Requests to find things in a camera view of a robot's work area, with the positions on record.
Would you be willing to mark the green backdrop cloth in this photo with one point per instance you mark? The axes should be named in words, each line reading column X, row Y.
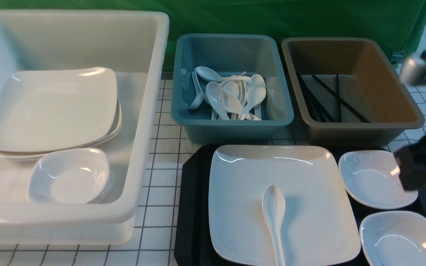
column 396, row 25

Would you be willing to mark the white plate in bin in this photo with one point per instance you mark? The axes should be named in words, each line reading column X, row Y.
column 54, row 110
column 114, row 130

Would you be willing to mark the white spoon top of pile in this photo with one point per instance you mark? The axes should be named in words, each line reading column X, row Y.
column 210, row 75

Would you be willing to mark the white small bowl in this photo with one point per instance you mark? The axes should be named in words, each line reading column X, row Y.
column 394, row 238
column 371, row 177
column 74, row 176

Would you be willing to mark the white small bowl in bin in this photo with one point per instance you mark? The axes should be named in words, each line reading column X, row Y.
column 74, row 176

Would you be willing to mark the brown plastic bin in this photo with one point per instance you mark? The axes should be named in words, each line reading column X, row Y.
column 367, row 81

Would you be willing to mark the lower white plate in bin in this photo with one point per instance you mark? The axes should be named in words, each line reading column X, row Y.
column 114, row 130

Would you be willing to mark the teal plastic bin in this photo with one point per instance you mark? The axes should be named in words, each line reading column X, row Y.
column 229, row 54

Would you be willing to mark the large white plastic bin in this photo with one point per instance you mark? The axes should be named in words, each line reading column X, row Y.
column 132, row 44

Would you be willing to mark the metal binder clip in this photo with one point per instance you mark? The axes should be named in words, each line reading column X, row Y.
column 397, row 57

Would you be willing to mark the white spoon left edge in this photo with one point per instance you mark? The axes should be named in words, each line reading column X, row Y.
column 199, row 93

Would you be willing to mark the top white plate in bin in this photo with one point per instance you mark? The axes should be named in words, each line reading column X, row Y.
column 54, row 110

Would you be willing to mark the large white square plate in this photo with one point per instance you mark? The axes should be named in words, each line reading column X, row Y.
column 318, row 228

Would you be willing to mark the black chopstick long diagonal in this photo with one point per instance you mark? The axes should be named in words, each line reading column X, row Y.
column 344, row 103

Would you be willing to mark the white spoon right long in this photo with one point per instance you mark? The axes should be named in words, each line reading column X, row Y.
column 255, row 96

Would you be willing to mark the white spoon centre left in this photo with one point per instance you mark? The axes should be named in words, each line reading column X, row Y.
column 215, row 97

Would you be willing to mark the black serving tray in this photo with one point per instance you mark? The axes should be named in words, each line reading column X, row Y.
column 193, row 245

